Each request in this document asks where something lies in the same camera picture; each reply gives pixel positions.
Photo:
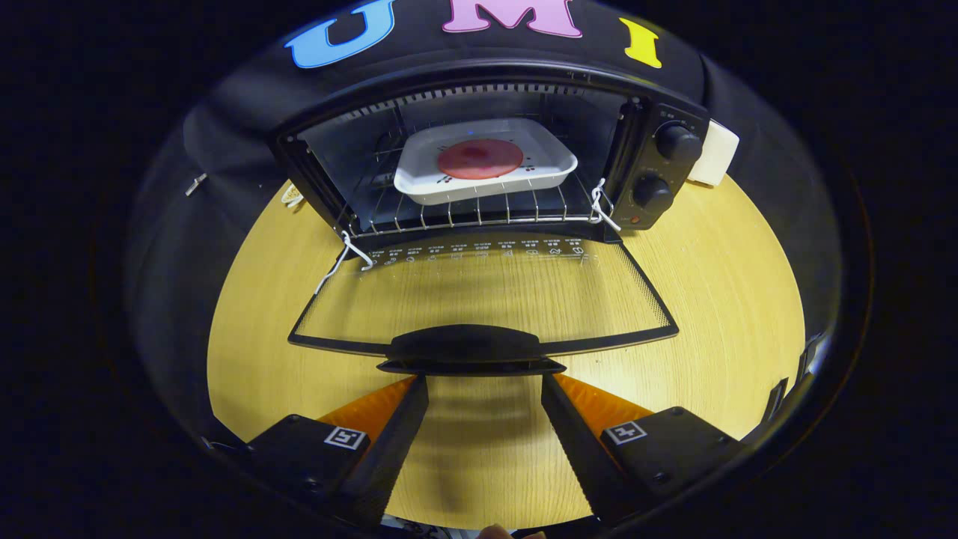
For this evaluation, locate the small white patterned dish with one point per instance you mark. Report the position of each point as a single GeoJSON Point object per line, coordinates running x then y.
{"type": "Point", "coordinates": [290, 196]}

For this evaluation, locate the black toaster oven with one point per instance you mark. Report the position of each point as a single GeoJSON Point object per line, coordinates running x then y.
{"type": "Point", "coordinates": [464, 344]}

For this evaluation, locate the white countertop appliance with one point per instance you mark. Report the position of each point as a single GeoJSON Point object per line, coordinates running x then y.
{"type": "Point", "coordinates": [715, 153]}

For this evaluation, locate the white square plate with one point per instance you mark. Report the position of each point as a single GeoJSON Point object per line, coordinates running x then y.
{"type": "Point", "coordinates": [464, 191]}

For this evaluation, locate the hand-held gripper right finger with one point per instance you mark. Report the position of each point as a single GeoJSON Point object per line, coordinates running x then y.
{"type": "Point", "coordinates": [576, 449]}

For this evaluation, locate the silver clip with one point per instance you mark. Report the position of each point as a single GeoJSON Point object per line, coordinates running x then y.
{"type": "Point", "coordinates": [196, 184]}

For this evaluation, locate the pink ham slice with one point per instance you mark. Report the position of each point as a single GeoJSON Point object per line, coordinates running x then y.
{"type": "Point", "coordinates": [479, 159]}

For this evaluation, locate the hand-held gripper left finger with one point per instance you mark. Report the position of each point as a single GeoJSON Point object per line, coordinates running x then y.
{"type": "Point", "coordinates": [389, 457]}

